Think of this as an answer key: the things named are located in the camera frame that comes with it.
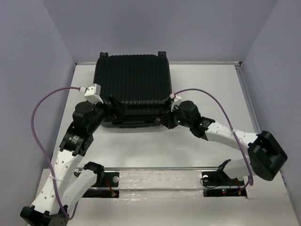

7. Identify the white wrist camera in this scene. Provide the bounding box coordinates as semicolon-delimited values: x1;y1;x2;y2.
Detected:
169;93;182;112
79;83;103;104

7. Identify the black ribbed hard suitcase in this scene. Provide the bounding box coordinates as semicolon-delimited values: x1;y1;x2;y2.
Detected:
93;51;172;128

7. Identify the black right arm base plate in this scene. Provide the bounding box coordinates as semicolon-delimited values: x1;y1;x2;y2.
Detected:
200;171;247;198

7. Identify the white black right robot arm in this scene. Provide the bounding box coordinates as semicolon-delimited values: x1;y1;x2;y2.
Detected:
160;98;288;186

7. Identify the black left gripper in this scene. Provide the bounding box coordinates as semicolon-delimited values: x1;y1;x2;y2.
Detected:
88;95;127;133

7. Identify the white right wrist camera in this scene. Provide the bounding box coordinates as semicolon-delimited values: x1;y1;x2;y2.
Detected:
169;93;182;112

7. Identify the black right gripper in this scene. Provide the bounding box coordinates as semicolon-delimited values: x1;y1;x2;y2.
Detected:
159;105;192;129

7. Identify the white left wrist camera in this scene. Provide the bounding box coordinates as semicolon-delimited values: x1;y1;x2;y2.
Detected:
79;83;103;104

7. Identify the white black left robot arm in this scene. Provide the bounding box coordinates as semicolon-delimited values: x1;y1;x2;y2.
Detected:
20;96;127;226

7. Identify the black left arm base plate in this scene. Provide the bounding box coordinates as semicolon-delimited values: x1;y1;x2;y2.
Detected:
82;171;119;198

